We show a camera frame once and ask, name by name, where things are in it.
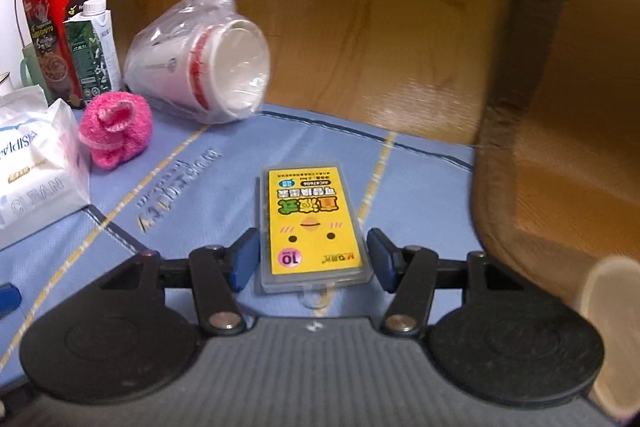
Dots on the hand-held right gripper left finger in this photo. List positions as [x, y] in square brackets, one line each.
[245, 259]

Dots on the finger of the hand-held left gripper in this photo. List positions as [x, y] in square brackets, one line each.
[7, 299]

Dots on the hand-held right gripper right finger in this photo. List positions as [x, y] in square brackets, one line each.
[382, 259]

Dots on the clear case with yellow label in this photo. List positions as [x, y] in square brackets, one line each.
[310, 227]

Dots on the blue bed sheet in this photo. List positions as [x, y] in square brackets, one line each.
[190, 187]

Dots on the white tissue pack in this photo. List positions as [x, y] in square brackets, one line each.
[35, 162]

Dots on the pink knitted scrubber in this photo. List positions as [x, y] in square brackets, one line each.
[115, 132]

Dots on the bagged stack of paper cups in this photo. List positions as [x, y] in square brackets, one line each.
[200, 62]

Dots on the white mug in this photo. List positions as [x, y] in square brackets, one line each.
[5, 84]

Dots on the brown wooden chair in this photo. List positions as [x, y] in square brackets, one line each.
[565, 132]

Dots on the round snack can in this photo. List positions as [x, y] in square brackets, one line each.
[612, 332]

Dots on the wooden headboard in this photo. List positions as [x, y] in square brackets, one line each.
[350, 7]

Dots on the green and white carton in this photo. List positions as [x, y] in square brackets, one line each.
[95, 52]

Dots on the red tin box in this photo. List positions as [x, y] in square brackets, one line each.
[50, 32]

